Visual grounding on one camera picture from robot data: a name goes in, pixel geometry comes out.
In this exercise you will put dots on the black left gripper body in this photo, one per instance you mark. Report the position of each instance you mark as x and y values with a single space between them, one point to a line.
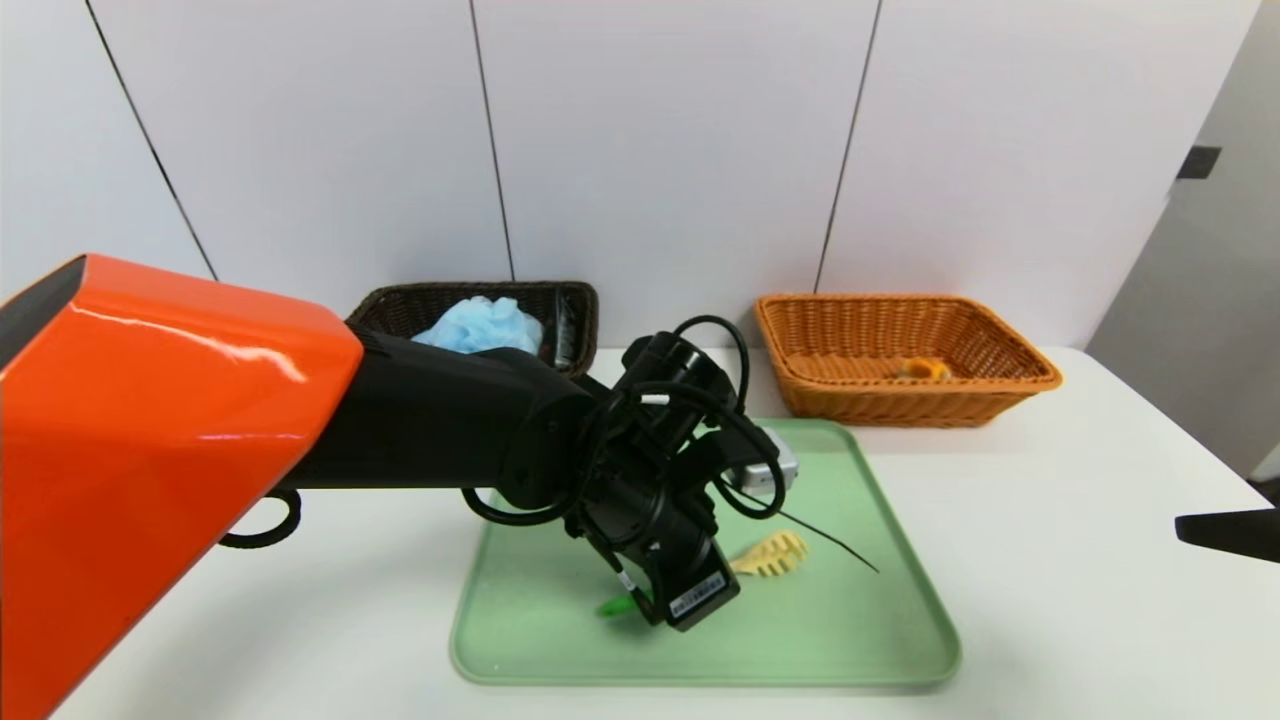
700 598

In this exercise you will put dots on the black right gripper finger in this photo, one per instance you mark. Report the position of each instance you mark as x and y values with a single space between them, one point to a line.
1235 535

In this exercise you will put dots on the black cosmetic tube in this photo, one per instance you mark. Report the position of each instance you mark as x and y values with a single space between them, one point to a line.
563 330

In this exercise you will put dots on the orange peach half toy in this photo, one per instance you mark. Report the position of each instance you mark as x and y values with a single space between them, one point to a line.
925 370

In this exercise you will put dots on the blue mesh bath loofah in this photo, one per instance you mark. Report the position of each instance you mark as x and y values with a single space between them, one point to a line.
480 325

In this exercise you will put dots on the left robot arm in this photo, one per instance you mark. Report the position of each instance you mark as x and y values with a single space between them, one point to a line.
200 420

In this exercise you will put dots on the orange wicker basket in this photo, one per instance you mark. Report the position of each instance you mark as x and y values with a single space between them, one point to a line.
900 410

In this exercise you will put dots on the dark brown wicker basket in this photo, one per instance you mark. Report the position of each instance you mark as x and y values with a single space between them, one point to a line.
575 320

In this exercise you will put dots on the light green plastic tray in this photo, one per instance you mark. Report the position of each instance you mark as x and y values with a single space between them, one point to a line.
850 620

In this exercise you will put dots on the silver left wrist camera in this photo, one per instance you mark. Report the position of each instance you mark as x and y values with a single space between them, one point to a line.
765 470

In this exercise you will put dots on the dark wall fixture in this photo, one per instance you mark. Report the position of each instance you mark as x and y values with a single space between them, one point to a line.
1200 163

